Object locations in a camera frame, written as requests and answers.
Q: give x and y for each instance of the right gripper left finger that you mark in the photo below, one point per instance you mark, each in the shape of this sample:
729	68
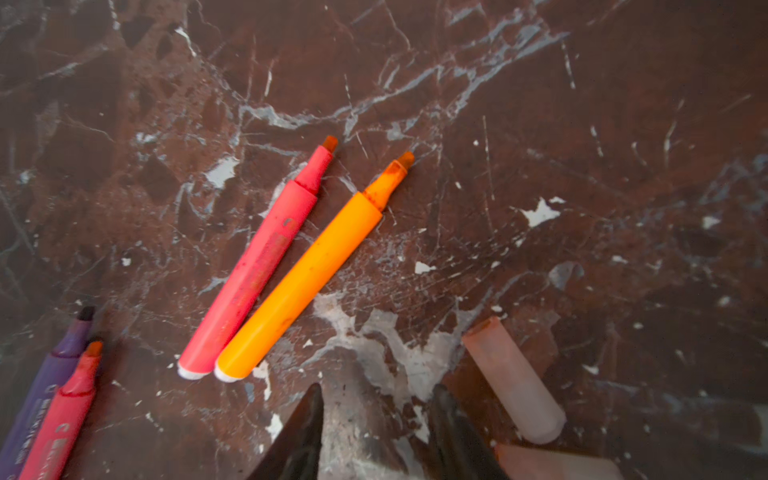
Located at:
296	451

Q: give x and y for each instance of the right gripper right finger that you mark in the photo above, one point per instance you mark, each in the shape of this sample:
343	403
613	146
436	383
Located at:
460	450

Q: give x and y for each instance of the translucent pen cap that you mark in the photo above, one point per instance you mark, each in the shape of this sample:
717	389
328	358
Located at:
524	463
522	393

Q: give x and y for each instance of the purple highlighter pen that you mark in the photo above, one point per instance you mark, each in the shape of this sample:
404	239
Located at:
56	369

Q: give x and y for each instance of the orange highlighter upper pair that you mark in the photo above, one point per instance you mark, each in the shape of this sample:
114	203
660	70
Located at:
333	247

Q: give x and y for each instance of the pink highlighter beside purple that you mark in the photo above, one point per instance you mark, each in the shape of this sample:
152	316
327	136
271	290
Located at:
64	419

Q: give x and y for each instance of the pink highlighter upper pair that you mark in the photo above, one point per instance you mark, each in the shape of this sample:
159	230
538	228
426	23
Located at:
256	266

